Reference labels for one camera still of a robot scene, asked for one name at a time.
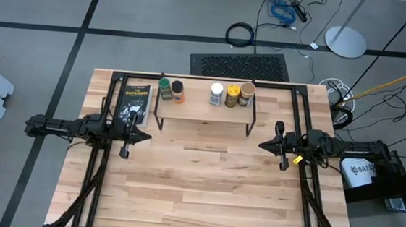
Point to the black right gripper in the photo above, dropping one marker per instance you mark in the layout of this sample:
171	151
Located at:
289	145

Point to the black paperback book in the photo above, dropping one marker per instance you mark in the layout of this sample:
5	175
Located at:
135	101

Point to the black perforated floor mat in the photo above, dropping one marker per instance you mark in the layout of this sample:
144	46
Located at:
239	65

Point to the white labelled box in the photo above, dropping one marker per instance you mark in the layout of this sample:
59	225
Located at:
358	174

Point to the black metal table frame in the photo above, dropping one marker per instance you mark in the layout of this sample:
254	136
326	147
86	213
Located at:
298	106

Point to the black side cart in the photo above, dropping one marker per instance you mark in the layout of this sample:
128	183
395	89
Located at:
400	187

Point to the green-lid spice jar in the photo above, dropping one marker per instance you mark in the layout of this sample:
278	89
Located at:
165	89

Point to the black power strip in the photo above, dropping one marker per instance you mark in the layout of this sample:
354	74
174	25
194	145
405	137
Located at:
299	13

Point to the white-lid spice jar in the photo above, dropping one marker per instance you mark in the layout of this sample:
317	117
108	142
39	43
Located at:
216	93

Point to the white round stand base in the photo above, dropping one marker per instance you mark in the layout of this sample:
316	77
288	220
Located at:
344	43

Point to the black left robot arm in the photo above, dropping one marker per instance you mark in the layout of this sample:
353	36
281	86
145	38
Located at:
60	126

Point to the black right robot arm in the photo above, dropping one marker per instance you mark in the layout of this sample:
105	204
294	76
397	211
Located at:
360	149

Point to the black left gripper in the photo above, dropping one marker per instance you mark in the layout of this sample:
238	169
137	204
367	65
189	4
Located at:
128	135

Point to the yellow-lid spice jar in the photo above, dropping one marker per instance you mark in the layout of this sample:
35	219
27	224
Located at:
232	96

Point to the black-lid orange spice jar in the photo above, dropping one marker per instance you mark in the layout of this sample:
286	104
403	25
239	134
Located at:
178	96

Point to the tan-lid spice jar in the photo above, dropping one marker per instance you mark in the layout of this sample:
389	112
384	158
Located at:
247	91

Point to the wooden shelf riser black legs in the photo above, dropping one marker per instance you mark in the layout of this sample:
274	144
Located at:
196	109

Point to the small white adapter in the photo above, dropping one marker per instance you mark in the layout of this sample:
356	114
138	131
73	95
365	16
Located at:
314	45

